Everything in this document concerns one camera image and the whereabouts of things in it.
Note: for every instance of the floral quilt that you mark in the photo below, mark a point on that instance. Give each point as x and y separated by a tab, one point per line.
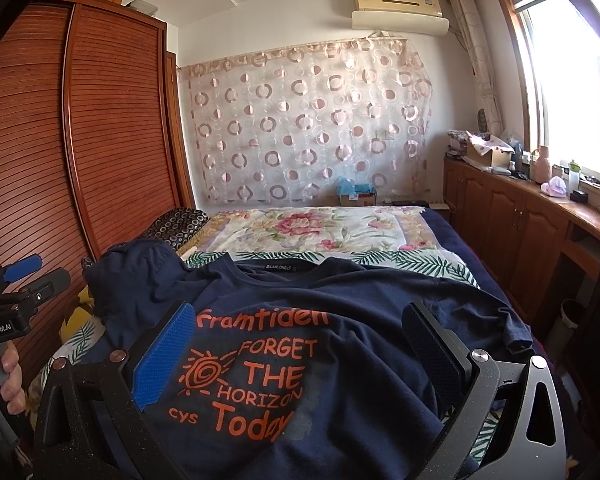
315	229

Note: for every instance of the long wooden cabinet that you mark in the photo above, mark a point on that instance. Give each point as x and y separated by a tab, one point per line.
522	236

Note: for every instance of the cardboard box on cabinet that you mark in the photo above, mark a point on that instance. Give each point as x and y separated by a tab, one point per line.
489	151

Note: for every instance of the white bottle green cap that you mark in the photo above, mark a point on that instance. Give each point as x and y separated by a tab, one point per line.
573	177

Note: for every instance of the waste bin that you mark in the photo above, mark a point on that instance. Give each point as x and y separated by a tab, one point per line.
571	315

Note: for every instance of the window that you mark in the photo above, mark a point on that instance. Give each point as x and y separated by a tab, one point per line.
559	57

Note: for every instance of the navy blue bed sheet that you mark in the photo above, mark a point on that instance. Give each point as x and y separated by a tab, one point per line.
451	240

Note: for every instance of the pink jug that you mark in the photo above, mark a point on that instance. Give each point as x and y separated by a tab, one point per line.
541	168

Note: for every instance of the palm leaf blanket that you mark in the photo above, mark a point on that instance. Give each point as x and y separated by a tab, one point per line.
360	259

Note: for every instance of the person's left hand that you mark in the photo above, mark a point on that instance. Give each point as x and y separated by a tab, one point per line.
11	389

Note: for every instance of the wall air conditioner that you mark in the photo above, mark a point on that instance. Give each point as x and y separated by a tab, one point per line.
410	16

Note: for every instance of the circle-pattern sheer curtain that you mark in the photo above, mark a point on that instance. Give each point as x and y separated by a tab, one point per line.
286	126

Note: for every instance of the blue tissue box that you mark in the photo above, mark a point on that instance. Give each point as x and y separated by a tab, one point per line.
352	194

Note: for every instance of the wooden louvered wardrobe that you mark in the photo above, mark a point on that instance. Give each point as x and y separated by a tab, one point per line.
91	146

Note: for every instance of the tied window curtain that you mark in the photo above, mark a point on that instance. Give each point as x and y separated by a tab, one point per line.
471	28

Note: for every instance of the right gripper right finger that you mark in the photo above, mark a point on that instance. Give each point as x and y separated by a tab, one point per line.
465	385

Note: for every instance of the navy circle-pattern folded fabric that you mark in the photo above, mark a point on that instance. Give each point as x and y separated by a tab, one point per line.
177	226

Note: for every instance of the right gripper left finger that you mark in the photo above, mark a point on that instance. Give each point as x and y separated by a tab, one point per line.
136	378

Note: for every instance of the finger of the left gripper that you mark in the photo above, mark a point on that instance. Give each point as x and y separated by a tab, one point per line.
14	272
44	288

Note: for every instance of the navy printed t-shirt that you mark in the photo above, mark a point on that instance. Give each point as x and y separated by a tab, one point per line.
300	359

